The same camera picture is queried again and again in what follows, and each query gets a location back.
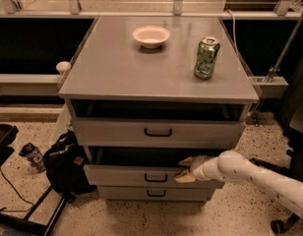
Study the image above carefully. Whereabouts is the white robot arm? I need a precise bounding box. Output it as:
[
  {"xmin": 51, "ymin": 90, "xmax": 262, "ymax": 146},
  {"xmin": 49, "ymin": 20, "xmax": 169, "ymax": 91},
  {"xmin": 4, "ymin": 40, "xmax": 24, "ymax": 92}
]
[{"xmin": 174, "ymin": 150, "xmax": 303, "ymax": 219}]

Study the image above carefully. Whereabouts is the black stand frame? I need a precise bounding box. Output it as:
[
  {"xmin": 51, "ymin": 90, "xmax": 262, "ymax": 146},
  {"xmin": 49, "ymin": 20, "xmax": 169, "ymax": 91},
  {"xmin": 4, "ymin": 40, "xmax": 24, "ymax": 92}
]
[{"xmin": 0, "ymin": 185, "xmax": 69, "ymax": 236}]

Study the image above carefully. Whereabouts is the white bowl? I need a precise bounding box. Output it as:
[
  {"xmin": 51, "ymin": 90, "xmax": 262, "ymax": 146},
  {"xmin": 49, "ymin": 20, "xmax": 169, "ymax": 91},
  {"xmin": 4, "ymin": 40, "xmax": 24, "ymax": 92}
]
[{"xmin": 132, "ymin": 26, "xmax": 170, "ymax": 49}]

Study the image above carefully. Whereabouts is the green soda can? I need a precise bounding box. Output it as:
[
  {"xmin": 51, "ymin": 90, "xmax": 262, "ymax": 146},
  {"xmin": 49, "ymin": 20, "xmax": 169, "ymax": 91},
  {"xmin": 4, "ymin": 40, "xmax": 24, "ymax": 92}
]
[{"xmin": 194, "ymin": 36, "xmax": 220, "ymax": 80}]

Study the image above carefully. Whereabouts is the black backpack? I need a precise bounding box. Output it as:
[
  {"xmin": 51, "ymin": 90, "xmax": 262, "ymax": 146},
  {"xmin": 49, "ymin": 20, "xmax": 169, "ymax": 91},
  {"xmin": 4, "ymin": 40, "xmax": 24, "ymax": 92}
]
[{"xmin": 42, "ymin": 131, "xmax": 96, "ymax": 195}]

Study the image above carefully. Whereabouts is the grey drawer cabinet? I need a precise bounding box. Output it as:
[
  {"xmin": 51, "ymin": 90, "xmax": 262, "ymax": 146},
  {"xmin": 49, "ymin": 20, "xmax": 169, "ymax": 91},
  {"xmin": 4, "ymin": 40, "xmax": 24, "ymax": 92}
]
[{"xmin": 58, "ymin": 15, "xmax": 262, "ymax": 203}]

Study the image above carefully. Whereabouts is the black bin at left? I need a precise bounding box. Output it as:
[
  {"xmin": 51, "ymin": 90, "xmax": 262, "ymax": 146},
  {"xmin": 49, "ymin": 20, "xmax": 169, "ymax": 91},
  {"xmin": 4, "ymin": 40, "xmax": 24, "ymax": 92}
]
[{"xmin": 0, "ymin": 124, "xmax": 19, "ymax": 166}]

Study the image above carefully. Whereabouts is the white cable behind cabinet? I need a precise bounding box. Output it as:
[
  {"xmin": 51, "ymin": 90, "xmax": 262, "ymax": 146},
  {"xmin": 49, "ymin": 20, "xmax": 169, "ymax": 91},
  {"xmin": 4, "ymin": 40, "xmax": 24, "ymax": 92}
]
[{"xmin": 225, "ymin": 9, "xmax": 240, "ymax": 52}]

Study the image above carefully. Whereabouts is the grey drawer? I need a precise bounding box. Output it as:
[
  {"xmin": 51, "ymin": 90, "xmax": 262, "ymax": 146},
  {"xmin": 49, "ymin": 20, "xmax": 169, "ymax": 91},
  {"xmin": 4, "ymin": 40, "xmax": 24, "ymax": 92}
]
[
  {"xmin": 72, "ymin": 118, "xmax": 246, "ymax": 149},
  {"xmin": 83, "ymin": 146, "xmax": 229, "ymax": 190},
  {"xmin": 98, "ymin": 186, "xmax": 214, "ymax": 202}
]

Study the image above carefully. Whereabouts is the black floor cable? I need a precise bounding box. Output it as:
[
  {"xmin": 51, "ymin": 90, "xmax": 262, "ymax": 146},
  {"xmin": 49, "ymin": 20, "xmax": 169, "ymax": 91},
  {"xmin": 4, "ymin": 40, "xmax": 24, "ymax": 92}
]
[{"xmin": 0, "ymin": 159, "xmax": 35, "ymax": 213}]

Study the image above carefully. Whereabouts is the small white cup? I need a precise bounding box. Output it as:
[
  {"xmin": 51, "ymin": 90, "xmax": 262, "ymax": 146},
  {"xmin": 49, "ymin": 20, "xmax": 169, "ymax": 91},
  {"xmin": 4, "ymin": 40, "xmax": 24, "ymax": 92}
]
[{"xmin": 56, "ymin": 61, "xmax": 71, "ymax": 76}]

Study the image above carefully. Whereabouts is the metal diagonal rod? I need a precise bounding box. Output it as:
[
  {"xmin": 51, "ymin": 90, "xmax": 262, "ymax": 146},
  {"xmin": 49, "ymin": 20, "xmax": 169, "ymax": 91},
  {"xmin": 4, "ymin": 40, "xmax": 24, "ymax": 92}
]
[{"xmin": 262, "ymin": 11, "xmax": 303, "ymax": 83}]

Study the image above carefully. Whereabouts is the black office chair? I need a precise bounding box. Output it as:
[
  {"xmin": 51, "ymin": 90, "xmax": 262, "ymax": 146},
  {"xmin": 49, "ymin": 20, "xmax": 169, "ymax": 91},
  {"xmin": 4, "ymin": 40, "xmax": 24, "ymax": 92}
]
[{"xmin": 249, "ymin": 49, "xmax": 303, "ymax": 235}]

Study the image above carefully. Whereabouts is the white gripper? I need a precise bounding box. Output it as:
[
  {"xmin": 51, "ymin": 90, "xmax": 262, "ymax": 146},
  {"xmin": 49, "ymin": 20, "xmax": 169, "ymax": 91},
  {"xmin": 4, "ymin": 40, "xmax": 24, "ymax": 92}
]
[{"xmin": 174, "ymin": 155, "xmax": 220, "ymax": 183}]

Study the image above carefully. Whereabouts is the dark water bottle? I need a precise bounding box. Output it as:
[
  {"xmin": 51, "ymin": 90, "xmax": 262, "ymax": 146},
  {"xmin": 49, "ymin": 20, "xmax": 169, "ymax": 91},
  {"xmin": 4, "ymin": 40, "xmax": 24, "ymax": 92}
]
[{"xmin": 19, "ymin": 143, "xmax": 45, "ymax": 173}]

